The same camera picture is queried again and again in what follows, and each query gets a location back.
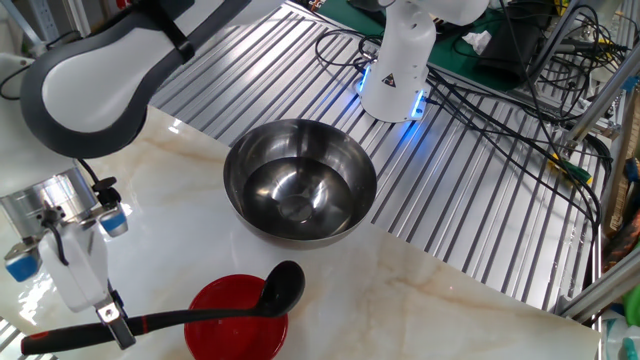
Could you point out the grey slanted pole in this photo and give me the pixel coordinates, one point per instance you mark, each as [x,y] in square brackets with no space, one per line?
[562,40]

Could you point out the wooden plank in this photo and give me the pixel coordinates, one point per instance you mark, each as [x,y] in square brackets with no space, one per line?
[620,200]

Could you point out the green desk mat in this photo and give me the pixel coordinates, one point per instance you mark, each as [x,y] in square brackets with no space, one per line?
[447,57]

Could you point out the black box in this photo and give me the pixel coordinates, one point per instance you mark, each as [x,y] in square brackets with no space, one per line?
[510,50]

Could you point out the white metal post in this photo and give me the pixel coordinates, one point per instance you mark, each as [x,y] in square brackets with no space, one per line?
[79,15]

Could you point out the green plastic object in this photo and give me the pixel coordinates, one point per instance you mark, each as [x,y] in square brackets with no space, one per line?
[634,305]

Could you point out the slanted aluminium frame beam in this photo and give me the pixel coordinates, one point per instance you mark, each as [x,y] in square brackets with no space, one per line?
[602,100]

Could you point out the marble pattern table mat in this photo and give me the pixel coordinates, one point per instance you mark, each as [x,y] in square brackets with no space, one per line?
[400,300]

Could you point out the grey perforated shelf upright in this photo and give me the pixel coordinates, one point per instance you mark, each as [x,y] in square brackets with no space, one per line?
[45,20]

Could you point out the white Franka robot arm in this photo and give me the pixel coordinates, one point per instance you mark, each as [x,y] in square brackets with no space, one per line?
[100,75]

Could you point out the aluminium frame corner beam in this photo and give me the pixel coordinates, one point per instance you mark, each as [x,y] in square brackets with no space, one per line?
[595,295]

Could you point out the teal object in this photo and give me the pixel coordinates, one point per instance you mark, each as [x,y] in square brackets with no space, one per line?
[631,350]

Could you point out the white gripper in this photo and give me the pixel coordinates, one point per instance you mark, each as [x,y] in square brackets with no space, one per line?
[80,275]

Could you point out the crumpled white paper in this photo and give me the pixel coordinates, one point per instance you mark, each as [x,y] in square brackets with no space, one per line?
[477,41]

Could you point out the stainless steel bowl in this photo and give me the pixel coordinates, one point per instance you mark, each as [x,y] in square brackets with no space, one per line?
[300,200]

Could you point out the colourful bag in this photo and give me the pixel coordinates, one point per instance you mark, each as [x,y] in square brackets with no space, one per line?
[622,245]

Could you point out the red plastic bowl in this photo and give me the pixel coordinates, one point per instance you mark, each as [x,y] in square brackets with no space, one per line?
[235,335]

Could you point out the silver wrist camera blue caps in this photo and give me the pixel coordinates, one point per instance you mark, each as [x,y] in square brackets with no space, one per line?
[114,224]

